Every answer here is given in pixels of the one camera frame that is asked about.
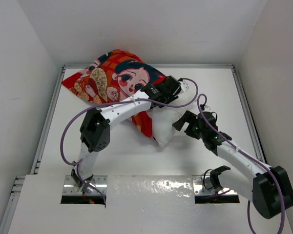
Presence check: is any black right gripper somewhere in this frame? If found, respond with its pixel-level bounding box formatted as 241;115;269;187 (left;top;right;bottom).
172;110;206;139

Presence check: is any white pillow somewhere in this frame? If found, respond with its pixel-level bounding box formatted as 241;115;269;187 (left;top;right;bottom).
147;103;194;147

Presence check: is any red patterned pillowcase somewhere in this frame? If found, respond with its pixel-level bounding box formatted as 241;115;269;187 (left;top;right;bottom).
61;49;170;138

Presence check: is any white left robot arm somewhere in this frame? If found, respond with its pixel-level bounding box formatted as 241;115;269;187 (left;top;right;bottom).
71;76;188;193

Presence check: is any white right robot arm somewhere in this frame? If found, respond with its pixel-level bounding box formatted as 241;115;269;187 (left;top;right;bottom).
172;111;293;219

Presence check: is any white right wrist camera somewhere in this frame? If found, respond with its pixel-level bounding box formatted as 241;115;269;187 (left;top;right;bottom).
204;105;212;112

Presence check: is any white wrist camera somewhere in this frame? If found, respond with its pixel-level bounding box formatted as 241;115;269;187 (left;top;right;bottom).
180;81;189;94
204;105;212;112

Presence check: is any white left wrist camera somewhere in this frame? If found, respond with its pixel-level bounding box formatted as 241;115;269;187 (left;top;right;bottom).
180;81;189;94

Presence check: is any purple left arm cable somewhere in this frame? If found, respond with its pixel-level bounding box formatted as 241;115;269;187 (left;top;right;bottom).
60;78;199;203

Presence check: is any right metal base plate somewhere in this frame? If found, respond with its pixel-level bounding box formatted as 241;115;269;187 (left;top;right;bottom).
192;175;238;196

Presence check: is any metal base plate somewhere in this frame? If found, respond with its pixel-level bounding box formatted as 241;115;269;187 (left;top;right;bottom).
192;175;238;196
62;175;107;196

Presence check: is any aluminium table frame rail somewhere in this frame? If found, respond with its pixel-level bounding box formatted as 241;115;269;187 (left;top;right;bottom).
231;66;267;163

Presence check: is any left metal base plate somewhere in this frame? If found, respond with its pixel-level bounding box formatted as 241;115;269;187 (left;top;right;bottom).
62;175;107;196

